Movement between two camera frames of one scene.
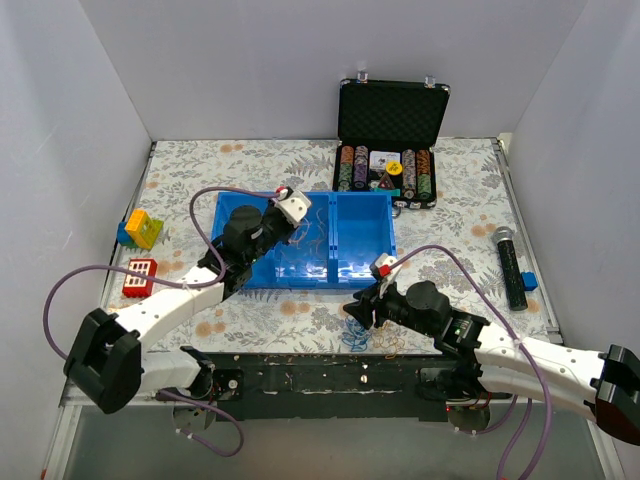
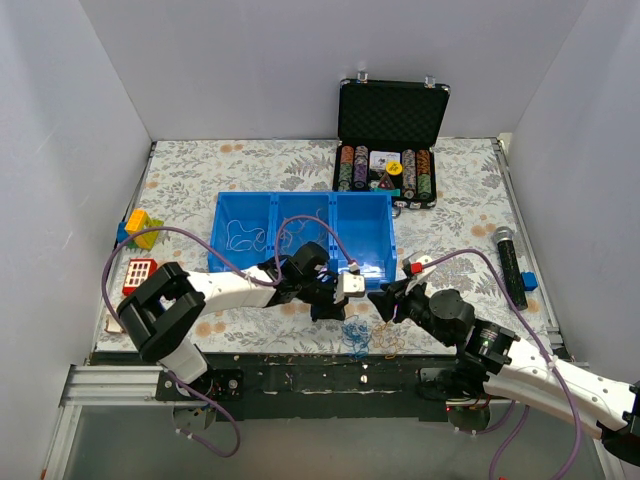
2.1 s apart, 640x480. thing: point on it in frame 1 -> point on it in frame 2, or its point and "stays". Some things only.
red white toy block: (136, 286) stays
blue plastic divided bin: (339, 238) stays
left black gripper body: (282, 226) -> (324, 298)
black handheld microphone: (503, 236) stays
